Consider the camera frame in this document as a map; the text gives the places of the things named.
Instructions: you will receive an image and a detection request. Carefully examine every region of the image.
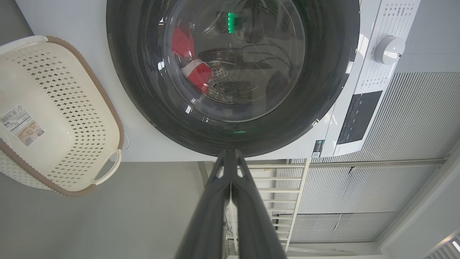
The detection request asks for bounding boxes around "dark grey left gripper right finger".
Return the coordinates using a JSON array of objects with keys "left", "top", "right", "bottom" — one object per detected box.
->
[{"left": 231, "top": 150, "right": 288, "bottom": 259}]

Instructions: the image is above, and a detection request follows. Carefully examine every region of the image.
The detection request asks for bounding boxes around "red and white garment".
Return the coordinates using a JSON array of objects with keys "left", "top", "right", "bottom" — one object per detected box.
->
[{"left": 172, "top": 25, "right": 213, "bottom": 94}]

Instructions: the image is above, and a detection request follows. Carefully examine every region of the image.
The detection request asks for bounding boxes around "steel washer drum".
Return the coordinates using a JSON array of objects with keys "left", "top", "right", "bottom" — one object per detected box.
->
[{"left": 198, "top": 47, "right": 253, "bottom": 105}]

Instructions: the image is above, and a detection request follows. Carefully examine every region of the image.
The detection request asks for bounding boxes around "black washer display panel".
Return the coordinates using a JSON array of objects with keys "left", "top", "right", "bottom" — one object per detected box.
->
[{"left": 337, "top": 90, "right": 383, "bottom": 145}]

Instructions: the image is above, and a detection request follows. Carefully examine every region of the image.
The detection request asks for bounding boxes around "white barcode shipping label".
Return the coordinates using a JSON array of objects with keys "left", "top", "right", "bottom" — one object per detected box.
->
[{"left": 0, "top": 105, "right": 45, "bottom": 147}]

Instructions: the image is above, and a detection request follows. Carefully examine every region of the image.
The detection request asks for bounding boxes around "white metal railing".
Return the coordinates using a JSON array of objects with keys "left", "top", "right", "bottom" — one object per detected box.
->
[{"left": 198, "top": 158, "right": 447, "bottom": 252}]

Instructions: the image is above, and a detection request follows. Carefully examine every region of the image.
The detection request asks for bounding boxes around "white front-load washing machine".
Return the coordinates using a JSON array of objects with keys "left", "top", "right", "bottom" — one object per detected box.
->
[{"left": 14, "top": 0, "right": 422, "bottom": 161}]

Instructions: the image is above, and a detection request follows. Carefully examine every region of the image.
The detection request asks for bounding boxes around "cream perforated laundry basket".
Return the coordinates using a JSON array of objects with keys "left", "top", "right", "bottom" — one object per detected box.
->
[{"left": 0, "top": 35, "right": 125, "bottom": 197}]

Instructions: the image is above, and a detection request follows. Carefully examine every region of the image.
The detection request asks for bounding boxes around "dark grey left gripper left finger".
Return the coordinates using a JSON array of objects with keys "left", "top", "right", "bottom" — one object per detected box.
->
[{"left": 175, "top": 149, "right": 232, "bottom": 259}]

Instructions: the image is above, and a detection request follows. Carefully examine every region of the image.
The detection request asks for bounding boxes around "white round control knob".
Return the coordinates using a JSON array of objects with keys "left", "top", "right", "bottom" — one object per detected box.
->
[{"left": 374, "top": 35, "right": 406, "bottom": 65}]

